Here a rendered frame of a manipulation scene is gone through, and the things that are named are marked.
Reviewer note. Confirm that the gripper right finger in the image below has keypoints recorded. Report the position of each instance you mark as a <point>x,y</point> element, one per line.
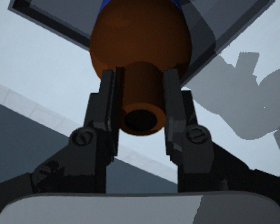
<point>203,160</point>

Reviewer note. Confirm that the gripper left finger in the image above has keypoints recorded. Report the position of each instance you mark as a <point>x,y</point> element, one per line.
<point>91,148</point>

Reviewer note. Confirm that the grey rectangular tray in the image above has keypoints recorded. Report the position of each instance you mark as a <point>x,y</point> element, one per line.
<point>213,24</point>

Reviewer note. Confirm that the brown bottle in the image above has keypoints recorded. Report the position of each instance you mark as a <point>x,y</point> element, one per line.
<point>139,39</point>

